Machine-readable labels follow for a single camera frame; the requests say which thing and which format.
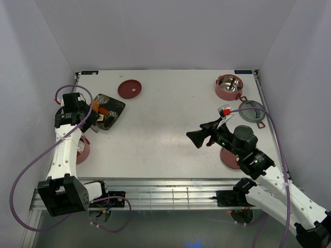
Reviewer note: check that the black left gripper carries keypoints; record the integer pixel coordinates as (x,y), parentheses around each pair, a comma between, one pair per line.
(93,117)

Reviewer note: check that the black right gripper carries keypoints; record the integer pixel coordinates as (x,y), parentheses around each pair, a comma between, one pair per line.
(198,137)

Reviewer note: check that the white orange tofu cube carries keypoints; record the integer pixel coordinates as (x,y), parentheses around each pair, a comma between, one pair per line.
(101,118)

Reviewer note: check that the red carrot food piece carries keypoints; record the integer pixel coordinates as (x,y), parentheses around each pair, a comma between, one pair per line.
(103,111)

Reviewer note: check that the pink lunch bowl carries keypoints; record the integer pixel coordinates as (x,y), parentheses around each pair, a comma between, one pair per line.
(83,150)
(229,87)

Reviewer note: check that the dark red round lid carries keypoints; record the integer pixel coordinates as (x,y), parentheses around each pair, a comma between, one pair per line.
(129,89)

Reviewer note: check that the metal serving tongs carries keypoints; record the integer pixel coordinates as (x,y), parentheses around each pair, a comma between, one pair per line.
(95,128)

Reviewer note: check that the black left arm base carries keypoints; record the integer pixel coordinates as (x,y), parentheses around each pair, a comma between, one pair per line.
(112,199)

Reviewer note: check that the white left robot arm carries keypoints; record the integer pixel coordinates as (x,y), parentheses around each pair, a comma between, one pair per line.
(61,191)

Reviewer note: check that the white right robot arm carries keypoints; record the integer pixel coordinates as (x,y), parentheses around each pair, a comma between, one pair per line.
(265,186)

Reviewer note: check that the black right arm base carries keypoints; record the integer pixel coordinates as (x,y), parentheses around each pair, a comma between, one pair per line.
(230,198)

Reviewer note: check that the black floral rectangular plate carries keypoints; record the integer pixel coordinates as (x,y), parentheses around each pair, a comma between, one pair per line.
(115,108)

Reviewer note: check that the blue table label left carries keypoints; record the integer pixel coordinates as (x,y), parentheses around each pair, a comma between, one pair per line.
(89,72)

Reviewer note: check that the blue table label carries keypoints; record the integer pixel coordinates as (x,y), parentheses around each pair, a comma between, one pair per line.
(89,72)
(243,72)

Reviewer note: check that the blue table label right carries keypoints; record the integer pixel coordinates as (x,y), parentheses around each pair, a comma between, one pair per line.
(243,72)

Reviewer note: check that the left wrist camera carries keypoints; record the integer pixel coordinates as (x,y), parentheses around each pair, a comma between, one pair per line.
(81,98)

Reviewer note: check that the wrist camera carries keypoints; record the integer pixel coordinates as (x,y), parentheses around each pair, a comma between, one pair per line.
(225,114)
(81,98)

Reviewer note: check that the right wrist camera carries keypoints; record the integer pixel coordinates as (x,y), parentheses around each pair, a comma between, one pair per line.
(225,114)

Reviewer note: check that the aluminium front rail frame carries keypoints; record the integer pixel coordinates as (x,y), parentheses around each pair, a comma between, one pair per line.
(170,194)

